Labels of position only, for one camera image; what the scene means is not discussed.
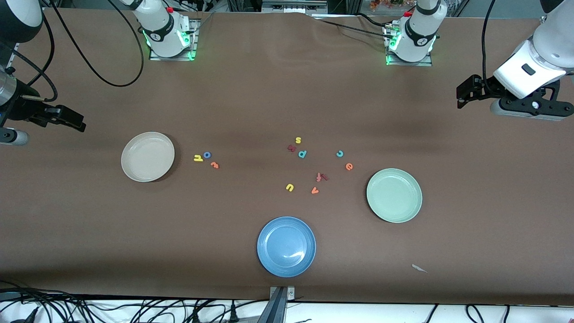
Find white round plate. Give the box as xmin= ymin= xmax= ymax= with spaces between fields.
xmin=121 ymin=131 xmax=175 ymax=183

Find light green plate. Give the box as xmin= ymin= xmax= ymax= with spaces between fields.
xmin=366 ymin=168 xmax=423 ymax=223

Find grey power strip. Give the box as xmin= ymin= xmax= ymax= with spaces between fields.
xmin=261 ymin=0 xmax=329 ymax=14

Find brown paper table cover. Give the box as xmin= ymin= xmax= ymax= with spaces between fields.
xmin=0 ymin=7 xmax=574 ymax=306

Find blue plate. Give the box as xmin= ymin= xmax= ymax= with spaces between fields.
xmin=257 ymin=217 xmax=317 ymax=278

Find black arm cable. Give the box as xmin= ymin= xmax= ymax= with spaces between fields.
xmin=48 ymin=0 xmax=145 ymax=87
xmin=13 ymin=13 xmax=59 ymax=103
xmin=481 ymin=0 xmax=497 ymax=90

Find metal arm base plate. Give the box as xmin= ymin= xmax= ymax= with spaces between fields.
xmin=385 ymin=25 xmax=433 ymax=67
xmin=149 ymin=18 xmax=198 ymax=61

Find black table cable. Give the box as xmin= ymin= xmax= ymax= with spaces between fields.
xmin=309 ymin=13 xmax=393 ymax=36

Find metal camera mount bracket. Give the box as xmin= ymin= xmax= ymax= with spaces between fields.
xmin=258 ymin=286 xmax=295 ymax=323

